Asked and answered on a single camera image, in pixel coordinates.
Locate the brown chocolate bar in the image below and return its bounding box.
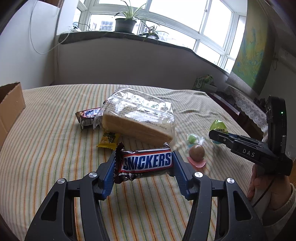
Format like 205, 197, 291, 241
75, 107, 102, 130
114, 142, 174, 184

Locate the cardboard box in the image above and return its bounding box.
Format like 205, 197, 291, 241
0, 82, 26, 149

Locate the white cable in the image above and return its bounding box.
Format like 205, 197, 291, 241
30, 0, 74, 55

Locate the potted spider plant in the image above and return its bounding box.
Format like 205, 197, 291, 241
111, 0, 162, 34

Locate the white lace cloth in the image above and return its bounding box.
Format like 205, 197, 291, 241
228, 86, 270, 132

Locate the yellow snack packet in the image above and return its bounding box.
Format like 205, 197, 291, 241
97, 131, 120, 149

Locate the clear bag of sliced bread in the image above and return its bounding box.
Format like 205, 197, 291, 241
92, 85, 176, 145

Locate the small spider plant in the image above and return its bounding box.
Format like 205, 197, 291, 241
139, 24, 169, 44

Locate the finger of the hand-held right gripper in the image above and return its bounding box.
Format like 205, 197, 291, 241
228, 133, 264, 147
208, 129, 235, 150

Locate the white wardrobe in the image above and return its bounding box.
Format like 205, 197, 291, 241
0, 0, 63, 90

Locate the dark red box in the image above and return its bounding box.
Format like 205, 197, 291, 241
208, 91, 241, 114

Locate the person's right forearm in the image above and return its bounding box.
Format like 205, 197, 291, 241
251, 183, 296, 227

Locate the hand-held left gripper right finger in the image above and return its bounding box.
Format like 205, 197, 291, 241
171, 150, 264, 241

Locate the brown egg candy pink base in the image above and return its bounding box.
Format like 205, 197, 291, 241
187, 144, 207, 168

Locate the green patterned bag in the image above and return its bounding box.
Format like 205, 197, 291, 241
192, 74, 218, 92

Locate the person's right hand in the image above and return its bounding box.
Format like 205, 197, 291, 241
247, 163, 292, 211

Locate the striped cloth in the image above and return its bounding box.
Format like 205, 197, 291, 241
0, 83, 264, 241

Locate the wall map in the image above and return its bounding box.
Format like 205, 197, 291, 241
225, 0, 275, 95

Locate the grey windowsill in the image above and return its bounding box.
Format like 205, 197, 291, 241
58, 30, 232, 76

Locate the dark figurine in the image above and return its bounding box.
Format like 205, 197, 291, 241
253, 97, 266, 108

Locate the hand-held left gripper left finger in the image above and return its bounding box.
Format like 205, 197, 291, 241
24, 150, 116, 241

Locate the white framed window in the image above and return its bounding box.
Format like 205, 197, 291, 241
74, 0, 249, 72

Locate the small green candy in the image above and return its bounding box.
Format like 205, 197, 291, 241
187, 133, 205, 145

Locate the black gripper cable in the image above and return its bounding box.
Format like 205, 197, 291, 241
253, 176, 274, 207

